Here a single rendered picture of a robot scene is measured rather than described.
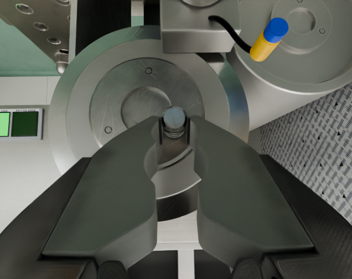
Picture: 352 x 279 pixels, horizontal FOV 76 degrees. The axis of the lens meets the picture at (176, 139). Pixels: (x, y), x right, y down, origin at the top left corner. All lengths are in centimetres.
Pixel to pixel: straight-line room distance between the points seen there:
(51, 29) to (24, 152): 26
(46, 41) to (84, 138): 40
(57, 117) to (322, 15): 22
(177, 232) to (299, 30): 41
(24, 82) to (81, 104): 341
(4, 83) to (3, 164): 314
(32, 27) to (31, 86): 301
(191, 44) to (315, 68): 10
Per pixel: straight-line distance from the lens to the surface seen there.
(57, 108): 19
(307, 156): 31
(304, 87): 19
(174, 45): 16
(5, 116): 61
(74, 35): 21
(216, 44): 17
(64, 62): 58
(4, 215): 61
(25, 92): 353
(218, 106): 16
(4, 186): 60
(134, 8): 64
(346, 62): 23
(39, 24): 52
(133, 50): 18
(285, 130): 35
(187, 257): 53
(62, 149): 18
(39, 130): 57
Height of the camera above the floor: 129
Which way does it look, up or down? 7 degrees down
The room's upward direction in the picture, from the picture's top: 179 degrees clockwise
